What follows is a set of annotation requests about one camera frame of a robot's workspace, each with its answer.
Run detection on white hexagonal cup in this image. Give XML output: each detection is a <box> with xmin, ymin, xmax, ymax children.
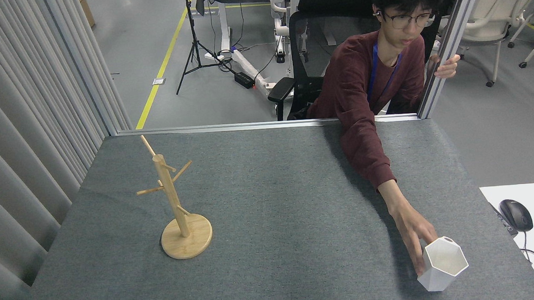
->
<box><xmin>414</xmin><ymin>234</ymin><xmax>471</xmax><ymax>294</ymax></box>

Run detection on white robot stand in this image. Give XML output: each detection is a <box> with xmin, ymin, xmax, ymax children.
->
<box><xmin>269</xmin><ymin>0</ymin><xmax>313</xmax><ymax>64</ymax></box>

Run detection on cardboard box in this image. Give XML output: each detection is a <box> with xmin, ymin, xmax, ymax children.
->
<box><xmin>78</xmin><ymin>0</ymin><xmax>96</xmax><ymax>28</ymax></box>

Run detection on black device at table edge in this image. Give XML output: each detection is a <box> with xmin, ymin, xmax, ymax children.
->
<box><xmin>490</xmin><ymin>201</ymin><xmax>518</xmax><ymax>238</ymax></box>

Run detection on grey curtain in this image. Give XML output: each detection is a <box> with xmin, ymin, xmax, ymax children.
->
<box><xmin>0</xmin><ymin>0</ymin><xmax>142</xmax><ymax>300</ymax></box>

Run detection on wooden cup rack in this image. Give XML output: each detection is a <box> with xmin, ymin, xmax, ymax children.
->
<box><xmin>133</xmin><ymin>131</ymin><xmax>215</xmax><ymax>263</ymax></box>

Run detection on blue lanyard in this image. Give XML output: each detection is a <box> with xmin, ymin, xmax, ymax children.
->
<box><xmin>363</xmin><ymin>40</ymin><xmax>406</xmax><ymax>103</ymax></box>

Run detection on black power strip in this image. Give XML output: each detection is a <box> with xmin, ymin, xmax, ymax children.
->
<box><xmin>235</xmin><ymin>71</ymin><xmax>255</xmax><ymax>90</ymax></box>

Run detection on black office chair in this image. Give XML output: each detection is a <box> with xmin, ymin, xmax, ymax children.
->
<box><xmin>261</xmin><ymin>0</ymin><xmax>386</xmax><ymax>122</ymax></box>

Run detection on black glasses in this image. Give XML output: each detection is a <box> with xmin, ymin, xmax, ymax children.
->
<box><xmin>381</xmin><ymin>9</ymin><xmax>436</xmax><ymax>31</ymax></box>

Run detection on person's left hand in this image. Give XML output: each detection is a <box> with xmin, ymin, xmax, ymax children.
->
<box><xmin>434</xmin><ymin>54</ymin><xmax>461</xmax><ymax>80</ymax></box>

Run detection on person's right hand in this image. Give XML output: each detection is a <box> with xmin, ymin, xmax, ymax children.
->
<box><xmin>393</xmin><ymin>207</ymin><xmax>441</xmax><ymax>279</ymax></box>

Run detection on silver frame post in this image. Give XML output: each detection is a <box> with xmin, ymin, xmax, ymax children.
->
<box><xmin>411</xmin><ymin>0</ymin><xmax>497</xmax><ymax>119</ymax></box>

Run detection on black tripod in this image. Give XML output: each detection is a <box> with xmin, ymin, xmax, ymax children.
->
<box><xmin>171</xmin><ymin>0</ymin><xmax>237</xmax><ymax>96</ymax></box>

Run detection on black computer mouse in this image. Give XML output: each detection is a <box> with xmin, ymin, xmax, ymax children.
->
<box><xmin>499</xmin><ymin>197</ymin><xmax>534</xmax><ymax>233</ymax></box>

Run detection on seated person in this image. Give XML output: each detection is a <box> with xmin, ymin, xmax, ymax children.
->
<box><xmin>281</xmin><ymin>0</ymin><xmax>474</xmax><ymax>285</ymax></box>

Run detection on white desk frame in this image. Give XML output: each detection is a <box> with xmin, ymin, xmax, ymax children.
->
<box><xmin>195</xmin><ymin>0</ymin><xmax>278</xmax><ymax>94</ymax></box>

